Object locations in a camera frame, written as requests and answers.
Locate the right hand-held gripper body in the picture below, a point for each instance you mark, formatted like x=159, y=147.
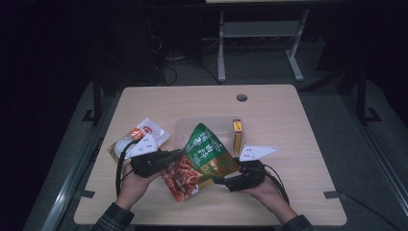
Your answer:
x=248, y=174

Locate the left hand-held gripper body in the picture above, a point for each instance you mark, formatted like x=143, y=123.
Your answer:
x=147, y=162

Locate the green and red sauce pouch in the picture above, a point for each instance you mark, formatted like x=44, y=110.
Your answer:
x=195, y=163

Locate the small red and yellow box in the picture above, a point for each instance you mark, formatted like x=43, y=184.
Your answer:
x=237, y=136

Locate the clear plastic container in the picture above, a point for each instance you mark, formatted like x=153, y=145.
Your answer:
x=211, y=123

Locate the person's left hand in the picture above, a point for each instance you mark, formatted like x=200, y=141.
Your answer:
x=133, y=187

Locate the clear packet with orange label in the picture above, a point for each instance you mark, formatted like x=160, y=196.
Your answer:
x=146, y=130

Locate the grey tape strip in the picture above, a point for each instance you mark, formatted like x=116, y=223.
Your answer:
x=86, y=194
x=332, y=194

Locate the black metal stand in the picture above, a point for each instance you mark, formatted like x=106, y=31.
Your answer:
x=362, y=96
x=96, y=96

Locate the white metal table frame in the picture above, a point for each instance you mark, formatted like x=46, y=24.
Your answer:
x=260, y=29

